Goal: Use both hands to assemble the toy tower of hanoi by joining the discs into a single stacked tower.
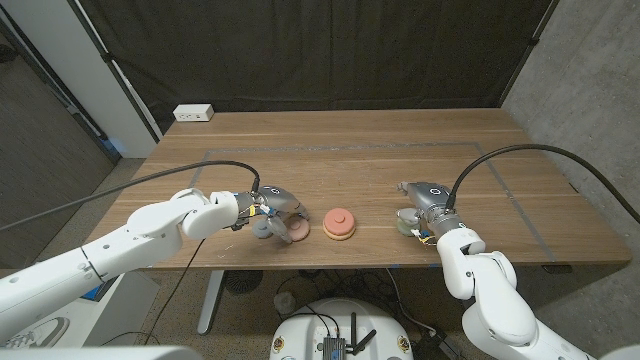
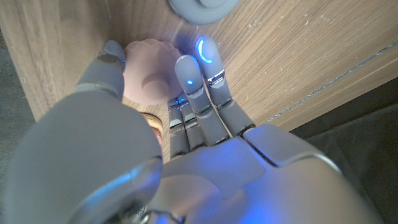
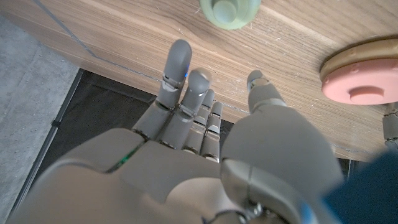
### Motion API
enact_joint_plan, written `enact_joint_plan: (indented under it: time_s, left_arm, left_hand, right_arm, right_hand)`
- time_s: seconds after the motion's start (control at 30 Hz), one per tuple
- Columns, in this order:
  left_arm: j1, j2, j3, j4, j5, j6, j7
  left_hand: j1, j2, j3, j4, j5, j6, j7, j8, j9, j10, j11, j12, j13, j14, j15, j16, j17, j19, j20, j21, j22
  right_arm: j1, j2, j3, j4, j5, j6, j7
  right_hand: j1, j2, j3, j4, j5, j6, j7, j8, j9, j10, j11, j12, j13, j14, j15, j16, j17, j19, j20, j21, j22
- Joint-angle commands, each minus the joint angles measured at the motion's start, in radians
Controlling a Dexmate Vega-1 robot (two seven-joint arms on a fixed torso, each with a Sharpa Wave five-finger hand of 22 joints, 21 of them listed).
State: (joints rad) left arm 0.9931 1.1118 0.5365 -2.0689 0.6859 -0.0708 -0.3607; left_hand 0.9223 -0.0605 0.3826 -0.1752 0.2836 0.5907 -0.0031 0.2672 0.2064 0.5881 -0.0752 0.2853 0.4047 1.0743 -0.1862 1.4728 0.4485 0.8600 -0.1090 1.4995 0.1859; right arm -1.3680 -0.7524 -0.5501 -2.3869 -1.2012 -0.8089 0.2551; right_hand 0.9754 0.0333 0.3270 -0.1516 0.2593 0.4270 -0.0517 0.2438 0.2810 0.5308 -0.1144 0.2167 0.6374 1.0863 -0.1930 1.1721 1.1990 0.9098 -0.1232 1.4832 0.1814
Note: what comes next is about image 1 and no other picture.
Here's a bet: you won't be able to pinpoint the black fabric backdrop curtain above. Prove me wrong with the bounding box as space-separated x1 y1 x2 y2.
74 0 561 134

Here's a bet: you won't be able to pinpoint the grey round floor object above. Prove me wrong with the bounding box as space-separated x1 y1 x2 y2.
273 291 297 315

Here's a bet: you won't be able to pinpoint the large orange toy disc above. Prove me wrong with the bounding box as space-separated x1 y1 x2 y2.
322 225 357 242

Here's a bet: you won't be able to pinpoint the white floor cable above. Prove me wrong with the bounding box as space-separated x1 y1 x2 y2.
384 268 437 335

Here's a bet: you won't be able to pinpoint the black round floor fan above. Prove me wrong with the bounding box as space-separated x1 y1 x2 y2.
223 269 265 295

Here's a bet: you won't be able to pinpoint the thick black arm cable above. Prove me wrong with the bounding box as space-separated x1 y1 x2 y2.
444 143 640 224
0 159 261 234

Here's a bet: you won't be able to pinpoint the coral red toy disc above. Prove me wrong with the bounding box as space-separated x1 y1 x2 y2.
322 207 357 236

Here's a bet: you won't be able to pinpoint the white robot torso base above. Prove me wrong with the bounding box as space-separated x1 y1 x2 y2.
268 298 415 360

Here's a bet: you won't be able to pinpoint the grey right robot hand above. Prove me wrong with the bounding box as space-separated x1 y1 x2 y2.
397 181 466 240

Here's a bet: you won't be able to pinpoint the black foot pedal blue pads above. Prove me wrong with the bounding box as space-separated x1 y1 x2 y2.
82 277 119 302

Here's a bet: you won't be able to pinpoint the white table leg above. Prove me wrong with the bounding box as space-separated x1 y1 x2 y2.
197 269 225 335

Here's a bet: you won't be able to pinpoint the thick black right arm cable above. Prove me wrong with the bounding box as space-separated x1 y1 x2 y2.
444 143 640 224

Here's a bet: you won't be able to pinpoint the white power strip box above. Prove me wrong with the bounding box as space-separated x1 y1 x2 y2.
172 103 215 123

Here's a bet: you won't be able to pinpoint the small grey toy disc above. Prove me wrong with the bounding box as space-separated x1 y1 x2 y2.
251 219 274 240

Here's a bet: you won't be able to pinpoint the dusty pink toy disc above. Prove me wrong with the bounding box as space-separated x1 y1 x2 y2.
289 217 311 243

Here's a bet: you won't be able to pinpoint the grey tape workspace outline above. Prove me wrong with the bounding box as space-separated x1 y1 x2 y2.
187 141 557 262

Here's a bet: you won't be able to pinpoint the grey radio box with antennas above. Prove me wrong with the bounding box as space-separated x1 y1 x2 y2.
322 312 377 360

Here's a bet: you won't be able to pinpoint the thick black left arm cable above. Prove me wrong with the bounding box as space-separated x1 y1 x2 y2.
0 159 261 234

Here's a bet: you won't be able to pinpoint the thin black left wrist cable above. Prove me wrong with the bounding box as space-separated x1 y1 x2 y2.
144 238 206 346

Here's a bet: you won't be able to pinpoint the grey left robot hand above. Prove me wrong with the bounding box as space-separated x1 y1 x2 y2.
232 185 311 245

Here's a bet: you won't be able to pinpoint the black power brick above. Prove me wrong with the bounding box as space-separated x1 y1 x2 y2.
412 329 464 360

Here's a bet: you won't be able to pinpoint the black backdrop frame pole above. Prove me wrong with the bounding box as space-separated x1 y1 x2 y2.
497 0 561 109
66 0 164 144

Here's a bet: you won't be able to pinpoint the grey white sneaker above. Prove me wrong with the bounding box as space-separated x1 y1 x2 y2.
4 317 71 350

